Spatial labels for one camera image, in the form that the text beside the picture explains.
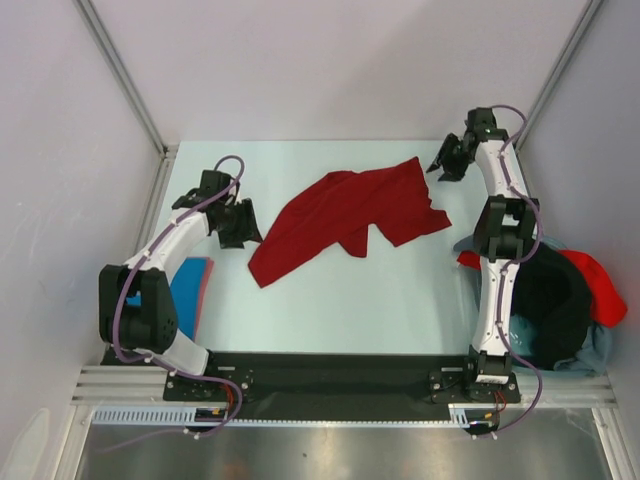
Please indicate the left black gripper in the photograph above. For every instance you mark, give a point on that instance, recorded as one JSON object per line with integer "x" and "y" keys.
{"x": 247, "y": 231}

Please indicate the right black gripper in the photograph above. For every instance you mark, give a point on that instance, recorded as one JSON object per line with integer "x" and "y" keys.
{"x": 452, "y": 173}

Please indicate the dark red t-shirt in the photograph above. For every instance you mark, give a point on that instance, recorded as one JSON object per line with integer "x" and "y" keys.
{"x": 339, "y": 208}

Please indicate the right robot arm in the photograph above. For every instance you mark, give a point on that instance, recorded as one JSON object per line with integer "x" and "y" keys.
{"x": 506, "y": 235}

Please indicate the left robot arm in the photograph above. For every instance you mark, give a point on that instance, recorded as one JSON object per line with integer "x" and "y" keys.
{"x": 188, "y": 226}

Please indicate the folded pink t-shirt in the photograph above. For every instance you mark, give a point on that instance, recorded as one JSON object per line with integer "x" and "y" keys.
{"x": 207, "y": 269}

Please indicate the folded blue t-shirt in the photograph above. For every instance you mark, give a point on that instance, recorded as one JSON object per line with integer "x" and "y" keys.
{"x": 182, "y": 295}

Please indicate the black garment in bin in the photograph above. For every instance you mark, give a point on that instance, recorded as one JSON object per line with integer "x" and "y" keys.
{"x": 551, "y": 293}

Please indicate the bright red garment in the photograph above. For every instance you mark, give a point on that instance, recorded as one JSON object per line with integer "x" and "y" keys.
{"x": 608, "y": 307}

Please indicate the grey-blue garment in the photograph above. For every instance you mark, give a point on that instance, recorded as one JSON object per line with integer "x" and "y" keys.
{"x": 591, "y": 360}

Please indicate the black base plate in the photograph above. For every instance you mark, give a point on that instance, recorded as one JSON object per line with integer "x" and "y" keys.
{"x": 354, "y": 383}

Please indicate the aluminium frame rail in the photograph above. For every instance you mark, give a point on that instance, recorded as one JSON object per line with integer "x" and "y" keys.
{"x": 138, "y": 385}

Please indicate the right aluminium corner post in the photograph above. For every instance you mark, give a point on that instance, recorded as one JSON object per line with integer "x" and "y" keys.
{"x": 567, "y": 55}

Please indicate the aluminium corner post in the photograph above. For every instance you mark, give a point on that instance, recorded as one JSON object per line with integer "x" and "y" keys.
{"x": 113, "y": 59}
{"x": 567, "y": 55}

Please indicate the left aluminium corner post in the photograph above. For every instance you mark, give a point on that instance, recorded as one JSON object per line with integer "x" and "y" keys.
{"x": 113, "y": 59}

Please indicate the white slotted cable duct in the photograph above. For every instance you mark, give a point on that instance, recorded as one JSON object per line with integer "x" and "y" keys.
{"x": 447, "y": 416}

